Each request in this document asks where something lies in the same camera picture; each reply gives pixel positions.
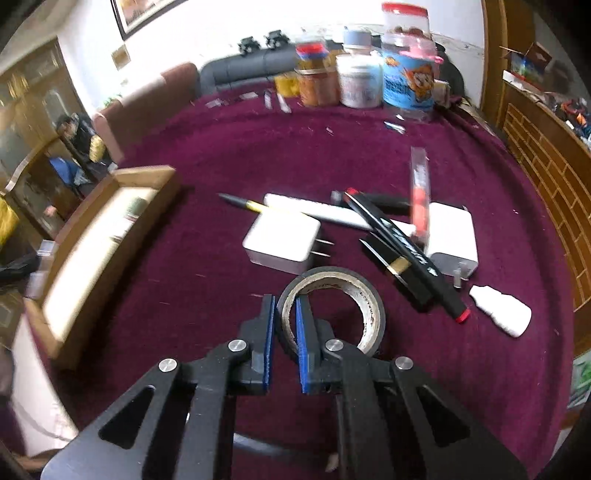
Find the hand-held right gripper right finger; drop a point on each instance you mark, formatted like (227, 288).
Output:
(302, 344)

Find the wall plaque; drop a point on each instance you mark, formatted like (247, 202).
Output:
(120, 56)

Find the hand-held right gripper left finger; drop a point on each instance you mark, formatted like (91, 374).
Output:
(268, 344)

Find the wooden lattice cabinet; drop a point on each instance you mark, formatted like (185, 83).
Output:
(535, 147)

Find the orange contents jar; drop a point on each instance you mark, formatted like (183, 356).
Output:
(318, 85)

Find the white jar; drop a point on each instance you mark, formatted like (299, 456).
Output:
(358, 83)

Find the blue label jar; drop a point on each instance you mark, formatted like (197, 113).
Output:
(408, 83)

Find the large white charger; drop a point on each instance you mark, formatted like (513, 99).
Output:
(450, 235)

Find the maroon tablecloth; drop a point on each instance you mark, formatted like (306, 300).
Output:
(207, 152)

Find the framed picture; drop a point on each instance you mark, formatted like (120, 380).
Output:
(138, 14)

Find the small metal clip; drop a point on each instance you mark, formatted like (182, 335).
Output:
(215, 103)
(248, 96)
(395, 127)

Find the clear jar with red lid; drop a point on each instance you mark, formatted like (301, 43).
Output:
(406, 18)

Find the brown chair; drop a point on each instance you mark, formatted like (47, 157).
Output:
(147, 106)

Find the cardboard box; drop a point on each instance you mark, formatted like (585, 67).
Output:
(83, 277)

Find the green packet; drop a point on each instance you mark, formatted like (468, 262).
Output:
(136, 207)

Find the wooden glass cabinet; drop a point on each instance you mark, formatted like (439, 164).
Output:
(32, 101)

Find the black tape roll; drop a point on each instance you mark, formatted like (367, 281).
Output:
(333, 276)

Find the clear case with red contents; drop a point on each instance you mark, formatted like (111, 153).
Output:
(419, 198)

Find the grey lid jar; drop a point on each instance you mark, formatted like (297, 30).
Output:
(356, 39)

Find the black sofa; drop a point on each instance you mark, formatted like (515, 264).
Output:
(235, 69)

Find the white glue bottle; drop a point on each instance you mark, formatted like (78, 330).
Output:
(503, 311)

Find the black and yellow pen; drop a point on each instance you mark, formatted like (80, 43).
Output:
(240, 201)

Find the colourful box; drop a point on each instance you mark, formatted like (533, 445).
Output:
(526, 67)

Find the black toy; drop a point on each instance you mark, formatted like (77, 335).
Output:
(248, 46)
(275, 39)

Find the black grey-tipped pen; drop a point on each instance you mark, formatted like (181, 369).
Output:
(383, 201)

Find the black and gold lipstick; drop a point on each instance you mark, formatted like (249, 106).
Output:
(415, 287)

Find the small white charger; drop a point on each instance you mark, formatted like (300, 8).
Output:
(281, 240)

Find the black marker with red caps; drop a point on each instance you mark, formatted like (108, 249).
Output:
(406, 244)

